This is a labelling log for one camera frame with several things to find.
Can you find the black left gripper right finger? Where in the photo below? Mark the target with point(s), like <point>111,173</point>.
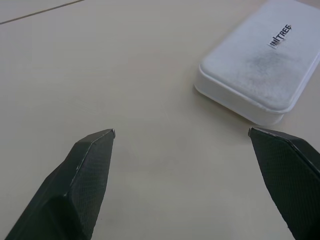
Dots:
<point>292,180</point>

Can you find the white plastic box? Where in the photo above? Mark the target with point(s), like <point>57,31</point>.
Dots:
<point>255,67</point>

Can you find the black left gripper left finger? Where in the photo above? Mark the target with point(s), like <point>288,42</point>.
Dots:
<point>75,190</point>

